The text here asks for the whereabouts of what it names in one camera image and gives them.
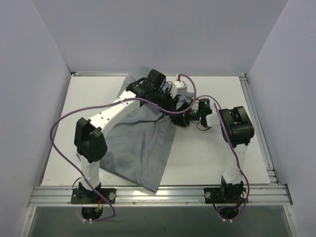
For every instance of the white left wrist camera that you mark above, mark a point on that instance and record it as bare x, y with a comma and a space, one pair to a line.
177, 87

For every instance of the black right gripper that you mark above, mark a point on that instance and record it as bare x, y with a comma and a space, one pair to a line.
195, 114

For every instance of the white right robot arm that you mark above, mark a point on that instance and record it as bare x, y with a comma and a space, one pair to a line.
237, 131

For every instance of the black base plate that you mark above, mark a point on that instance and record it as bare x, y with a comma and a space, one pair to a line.
212, 195
90, 197

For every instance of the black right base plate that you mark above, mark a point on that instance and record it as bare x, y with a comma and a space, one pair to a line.
212, 195

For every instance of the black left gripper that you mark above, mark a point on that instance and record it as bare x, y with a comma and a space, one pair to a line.
153, 92

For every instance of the aluminium front rail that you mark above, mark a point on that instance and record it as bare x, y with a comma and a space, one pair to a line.
132, 196

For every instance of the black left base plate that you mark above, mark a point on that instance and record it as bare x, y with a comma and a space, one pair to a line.
90, 197

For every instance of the grey pillowcase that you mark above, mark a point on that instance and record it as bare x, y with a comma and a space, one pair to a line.
140, 148

